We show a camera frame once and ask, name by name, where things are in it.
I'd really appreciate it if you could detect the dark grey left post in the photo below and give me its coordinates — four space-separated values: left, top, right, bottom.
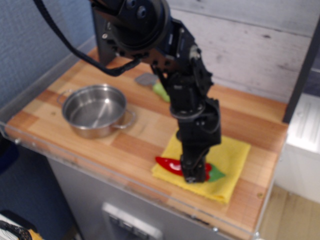
91 7 116 66

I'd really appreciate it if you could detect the grey toy fridge cabinet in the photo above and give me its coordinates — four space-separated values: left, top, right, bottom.
49 159 232 240

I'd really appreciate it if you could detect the black corrugated hose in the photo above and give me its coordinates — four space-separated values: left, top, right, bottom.
0 221 32 240

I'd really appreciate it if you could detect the yellow folded cloth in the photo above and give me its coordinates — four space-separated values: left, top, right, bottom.
152 134 251 204

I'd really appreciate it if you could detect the dark grey post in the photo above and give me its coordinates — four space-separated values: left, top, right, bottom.
91 7 116 66
282 19 320 124

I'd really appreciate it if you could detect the red toy chili pepper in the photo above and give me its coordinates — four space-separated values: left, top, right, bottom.
155 156 226 182

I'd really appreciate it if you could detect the white side cabinet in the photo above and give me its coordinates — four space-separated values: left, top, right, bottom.
275 93 320 203

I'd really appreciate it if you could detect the toy spatula green handle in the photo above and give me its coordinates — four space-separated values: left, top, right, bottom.
134 72 171 103

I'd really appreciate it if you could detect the stainless steel pot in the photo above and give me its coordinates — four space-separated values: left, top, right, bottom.
56 84 136 139

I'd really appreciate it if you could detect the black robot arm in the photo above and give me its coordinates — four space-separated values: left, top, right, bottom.
91 0 221 183

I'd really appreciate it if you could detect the dark grey right post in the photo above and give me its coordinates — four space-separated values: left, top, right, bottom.
282 19 320 124

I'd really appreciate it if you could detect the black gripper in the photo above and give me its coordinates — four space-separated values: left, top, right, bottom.
177 98 221 184

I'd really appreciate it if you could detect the yellow object bottom left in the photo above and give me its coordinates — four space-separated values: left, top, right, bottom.
28 229 44 240

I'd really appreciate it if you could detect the clear acrylic guard rail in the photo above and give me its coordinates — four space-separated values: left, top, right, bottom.
0 37 288 240

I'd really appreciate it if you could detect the silver dispenser button panel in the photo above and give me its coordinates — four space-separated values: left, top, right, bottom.
102 202 164 240

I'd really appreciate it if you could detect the black braided cable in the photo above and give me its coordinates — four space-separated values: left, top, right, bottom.
32 0 141 77

